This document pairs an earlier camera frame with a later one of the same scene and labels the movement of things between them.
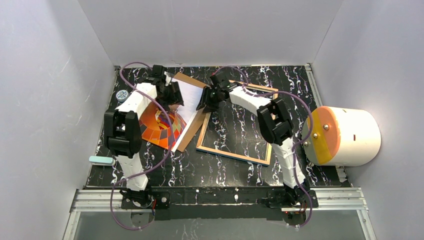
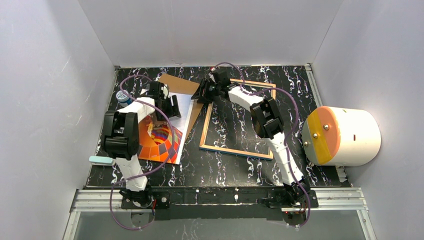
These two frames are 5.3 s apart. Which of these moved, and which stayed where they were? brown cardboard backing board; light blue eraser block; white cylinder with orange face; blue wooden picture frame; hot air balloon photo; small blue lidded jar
Moved: brown cardboard backing board; blue wooden picture frame; hot air balloon photo
Stayed: small blue lidded jar; white cylinder with orange face; light blue eraser block
